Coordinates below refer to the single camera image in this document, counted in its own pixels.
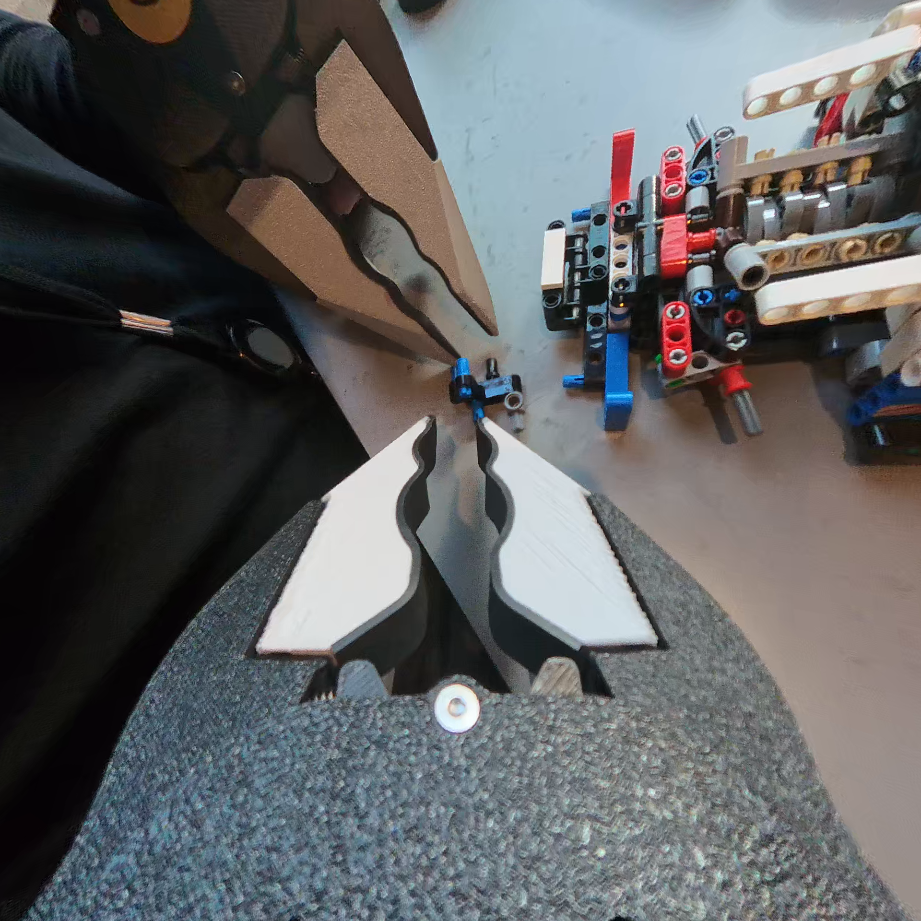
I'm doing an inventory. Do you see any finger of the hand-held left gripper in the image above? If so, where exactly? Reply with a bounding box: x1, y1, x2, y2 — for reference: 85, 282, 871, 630
224, 171, 463, 364
314, 37, 501, 339

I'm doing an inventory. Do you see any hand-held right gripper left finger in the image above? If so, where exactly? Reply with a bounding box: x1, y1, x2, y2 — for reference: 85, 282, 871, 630
255, 414, 438, 695

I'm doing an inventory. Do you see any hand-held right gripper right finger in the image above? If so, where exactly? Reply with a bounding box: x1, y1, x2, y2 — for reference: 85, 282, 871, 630
476, 417, 661, 697

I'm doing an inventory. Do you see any black connector with blue pin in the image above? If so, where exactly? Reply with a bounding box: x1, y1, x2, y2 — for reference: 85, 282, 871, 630
448, 356, 525, 422

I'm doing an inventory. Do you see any toy brick race car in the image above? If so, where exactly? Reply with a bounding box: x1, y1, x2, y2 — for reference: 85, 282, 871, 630
540, 0, 921, 467

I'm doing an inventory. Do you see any grey desk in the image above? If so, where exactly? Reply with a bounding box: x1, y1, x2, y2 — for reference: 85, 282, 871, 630
277, 0, 921, 857

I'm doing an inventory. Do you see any person's left hand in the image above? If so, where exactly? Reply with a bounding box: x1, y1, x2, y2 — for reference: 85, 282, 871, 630
258, 94, 364, 217

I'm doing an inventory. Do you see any person's black clothing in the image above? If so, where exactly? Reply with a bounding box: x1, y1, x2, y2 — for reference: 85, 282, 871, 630
0, 14, 371, 864

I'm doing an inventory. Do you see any black lanyard with badge reel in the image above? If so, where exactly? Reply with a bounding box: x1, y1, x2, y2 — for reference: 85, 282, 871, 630
0, 262, 321, 382

